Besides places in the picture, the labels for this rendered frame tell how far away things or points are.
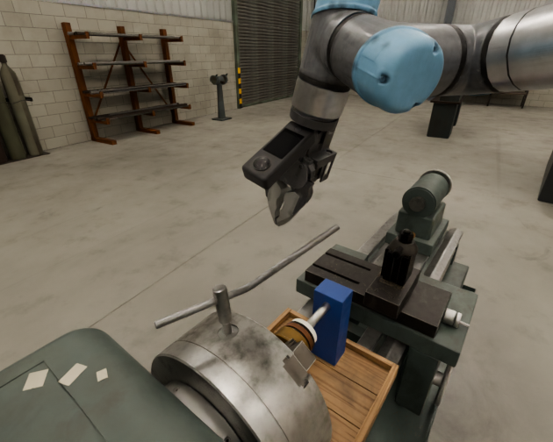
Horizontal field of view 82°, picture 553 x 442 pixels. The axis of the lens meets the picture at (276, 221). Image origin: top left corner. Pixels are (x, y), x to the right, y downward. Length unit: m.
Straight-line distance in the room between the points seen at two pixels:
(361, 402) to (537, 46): 0.77
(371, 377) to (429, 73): 0.77
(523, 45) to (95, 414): 0.60
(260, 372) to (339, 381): 0.45
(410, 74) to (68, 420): 0.53
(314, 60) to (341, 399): 0.75
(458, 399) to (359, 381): 1.28
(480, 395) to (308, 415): 1.76
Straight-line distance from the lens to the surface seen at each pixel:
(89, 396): 0.51
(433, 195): 1.44
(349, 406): 0.90
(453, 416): 2.11
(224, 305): 0.51
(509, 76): 0.42
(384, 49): 0.35
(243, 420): 0.49
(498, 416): 2.21
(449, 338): 1.07
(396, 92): 0.35
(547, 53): 0.39
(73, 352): 0.58
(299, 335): 0.70
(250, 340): 0.54
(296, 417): 0.53
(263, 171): 0.44
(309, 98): 0.46
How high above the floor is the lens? 1.64
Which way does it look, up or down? 28 degrees down
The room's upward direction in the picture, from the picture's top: straight up
